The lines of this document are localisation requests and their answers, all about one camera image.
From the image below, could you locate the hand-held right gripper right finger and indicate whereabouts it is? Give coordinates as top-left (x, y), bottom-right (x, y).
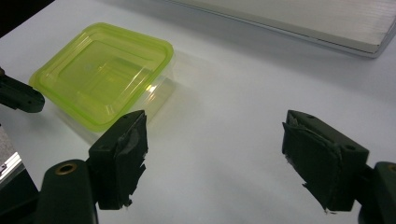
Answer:
top-left (281, 109), bottom-right (371, 214)

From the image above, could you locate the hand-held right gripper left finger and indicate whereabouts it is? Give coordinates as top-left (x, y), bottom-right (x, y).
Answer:
top-left (88, 109), bottom-right (149, 211)

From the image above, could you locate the green plastic food container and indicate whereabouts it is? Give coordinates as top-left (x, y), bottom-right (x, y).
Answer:
top-left (28, 21), bottom-right (177, 133)

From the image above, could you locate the white wire rack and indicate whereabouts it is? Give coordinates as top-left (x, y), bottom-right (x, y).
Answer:
top-left (167, 0), bottom-right (396, 59)

